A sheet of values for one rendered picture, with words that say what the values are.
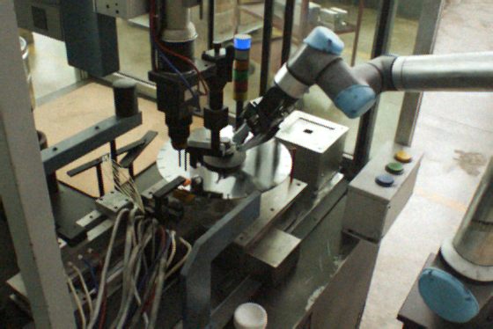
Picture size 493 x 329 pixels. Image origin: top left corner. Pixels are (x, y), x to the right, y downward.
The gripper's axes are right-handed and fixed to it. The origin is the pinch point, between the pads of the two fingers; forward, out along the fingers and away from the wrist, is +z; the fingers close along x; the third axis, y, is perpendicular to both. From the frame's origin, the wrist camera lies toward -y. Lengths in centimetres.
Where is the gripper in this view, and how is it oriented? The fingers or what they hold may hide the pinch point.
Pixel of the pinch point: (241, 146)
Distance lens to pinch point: 123.5
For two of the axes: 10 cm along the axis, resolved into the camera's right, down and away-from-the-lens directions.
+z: -5.4, 6.6, 5.2
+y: -5.0, 2.5, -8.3
